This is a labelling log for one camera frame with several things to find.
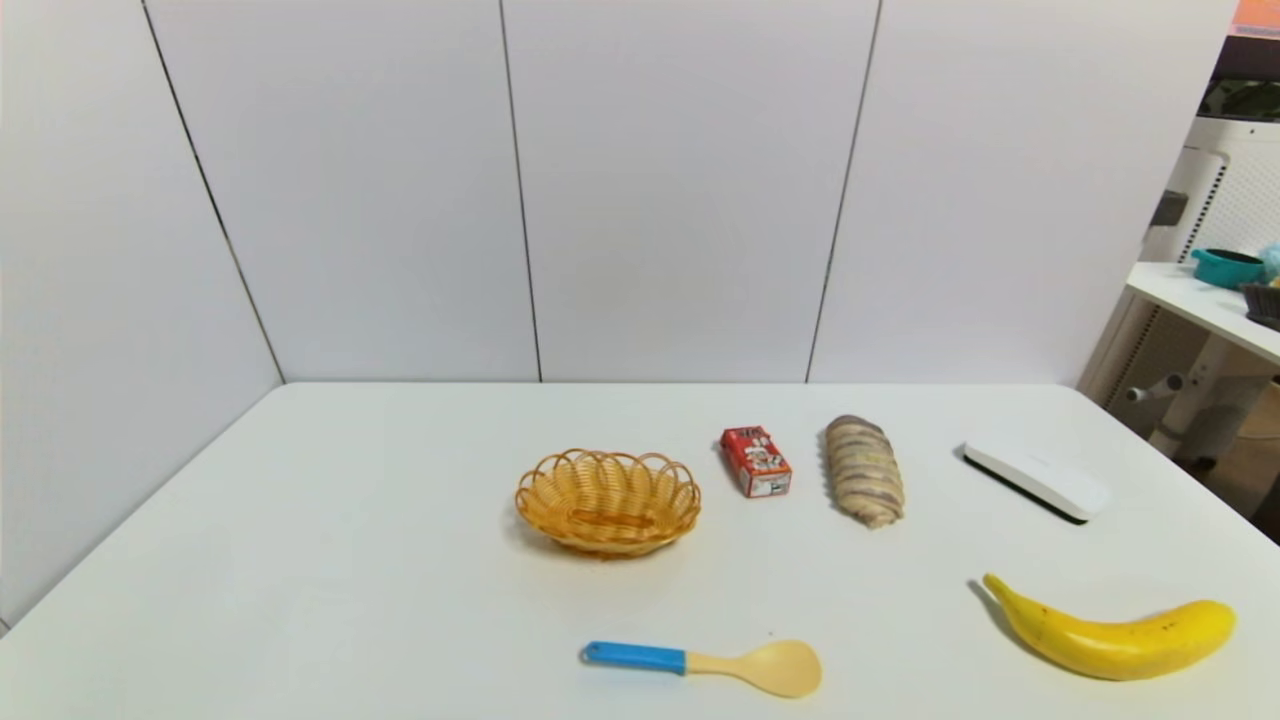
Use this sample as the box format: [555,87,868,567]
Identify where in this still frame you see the blue-handled beige spoon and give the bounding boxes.
[581,640,823,699]

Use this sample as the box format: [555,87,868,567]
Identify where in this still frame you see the white side table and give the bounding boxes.
[1126,262,1280,461]

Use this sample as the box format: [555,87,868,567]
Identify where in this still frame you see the teal pot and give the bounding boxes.
[1190,248,1267,291]

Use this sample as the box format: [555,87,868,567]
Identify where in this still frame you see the dark woven basket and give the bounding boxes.
[1240,282,1280,332]

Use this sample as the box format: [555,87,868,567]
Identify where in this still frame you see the white board eraser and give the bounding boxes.
[962,440,1112,524]

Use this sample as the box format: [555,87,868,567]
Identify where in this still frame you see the white perforated appliance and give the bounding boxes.
[1078,115,1280,406]

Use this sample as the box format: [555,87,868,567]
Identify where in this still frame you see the yellow banana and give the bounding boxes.
[982,572,1238,682]

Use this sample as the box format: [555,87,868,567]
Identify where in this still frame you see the orange box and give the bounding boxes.
[1232,0,1280,39]

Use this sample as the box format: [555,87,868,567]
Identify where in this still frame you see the striped bread loaf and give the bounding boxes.
[824,414,907,530]

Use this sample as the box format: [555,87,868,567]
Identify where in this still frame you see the yellow woven plastic basket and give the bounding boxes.
[515,448,702,559]

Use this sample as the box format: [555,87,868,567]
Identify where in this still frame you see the small red drink carton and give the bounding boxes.
[720,426,793,499]

